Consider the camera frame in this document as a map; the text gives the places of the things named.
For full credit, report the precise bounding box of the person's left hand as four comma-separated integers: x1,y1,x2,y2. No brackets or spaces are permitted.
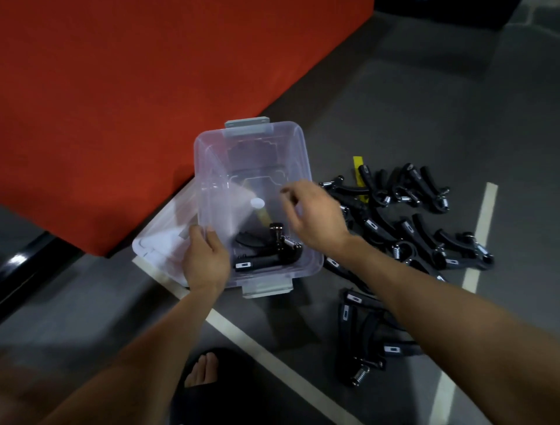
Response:
181,224,233,293

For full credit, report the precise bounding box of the person's right hand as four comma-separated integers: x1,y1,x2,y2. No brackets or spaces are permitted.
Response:
280,179,351,253

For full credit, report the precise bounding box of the clear plastic storage box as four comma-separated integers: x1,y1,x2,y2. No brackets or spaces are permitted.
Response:
194,116,324,299

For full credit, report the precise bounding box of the person's right forearm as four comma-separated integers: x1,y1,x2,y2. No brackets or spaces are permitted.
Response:
337,236,560,425

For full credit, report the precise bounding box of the person's left forearm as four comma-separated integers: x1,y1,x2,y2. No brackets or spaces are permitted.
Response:
39,285,225,425

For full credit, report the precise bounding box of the clear plastic box lid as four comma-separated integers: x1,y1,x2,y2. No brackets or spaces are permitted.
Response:
132,177,203,290

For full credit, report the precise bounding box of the black spring hand gripper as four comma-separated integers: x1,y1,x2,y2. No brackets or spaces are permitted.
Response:
234,222,304,272

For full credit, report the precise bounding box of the yellow tape strip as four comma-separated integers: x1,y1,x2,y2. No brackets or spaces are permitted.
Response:
352,156,371,205

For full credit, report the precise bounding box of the pile of black hand grippers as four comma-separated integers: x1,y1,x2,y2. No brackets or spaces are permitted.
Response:
318,163,496,389

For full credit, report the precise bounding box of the person's bare foot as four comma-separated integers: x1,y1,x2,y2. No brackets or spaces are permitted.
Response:
184,352,220,389

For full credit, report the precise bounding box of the black slipper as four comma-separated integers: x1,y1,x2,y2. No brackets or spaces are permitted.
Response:
170,348,283,425

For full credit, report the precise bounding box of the large red padded mat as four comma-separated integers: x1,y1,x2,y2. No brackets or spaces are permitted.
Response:
0,0,375,257

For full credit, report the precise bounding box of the black metal base bar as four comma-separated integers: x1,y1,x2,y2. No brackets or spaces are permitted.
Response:
0,231,85,324

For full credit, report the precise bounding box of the black padded block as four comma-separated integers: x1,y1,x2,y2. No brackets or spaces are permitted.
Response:
374,0,524,29

